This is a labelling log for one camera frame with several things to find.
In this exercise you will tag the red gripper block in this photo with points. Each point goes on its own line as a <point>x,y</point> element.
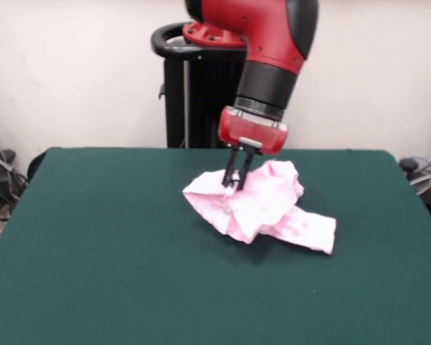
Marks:
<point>251,134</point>

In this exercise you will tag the pink baby pants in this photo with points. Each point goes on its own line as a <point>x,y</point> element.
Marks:
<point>265,208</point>

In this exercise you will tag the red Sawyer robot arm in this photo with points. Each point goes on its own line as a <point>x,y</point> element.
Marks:
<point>273,43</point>

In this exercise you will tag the dark green table cloth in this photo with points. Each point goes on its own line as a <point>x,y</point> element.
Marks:
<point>111,269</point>

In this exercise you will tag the grey round stand base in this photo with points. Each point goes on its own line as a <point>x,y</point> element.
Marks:
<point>422,183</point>

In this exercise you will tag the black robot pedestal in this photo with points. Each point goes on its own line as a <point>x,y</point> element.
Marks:
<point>201,100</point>

